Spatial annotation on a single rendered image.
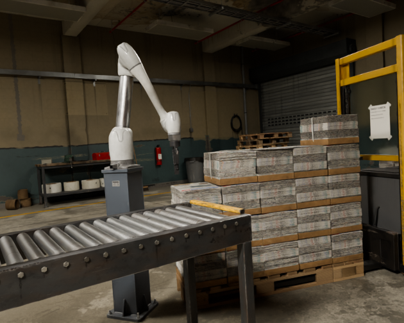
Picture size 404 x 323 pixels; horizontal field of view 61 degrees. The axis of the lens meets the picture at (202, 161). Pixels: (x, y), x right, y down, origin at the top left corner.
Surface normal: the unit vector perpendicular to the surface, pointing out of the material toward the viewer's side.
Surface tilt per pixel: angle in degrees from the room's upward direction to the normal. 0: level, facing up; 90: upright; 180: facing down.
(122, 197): 90
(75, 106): 90
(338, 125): 90
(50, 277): 90
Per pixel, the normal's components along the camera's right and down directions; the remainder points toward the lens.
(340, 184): 0.29, 0.03
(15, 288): 0.57, 0.01
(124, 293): -0.36, 0.07
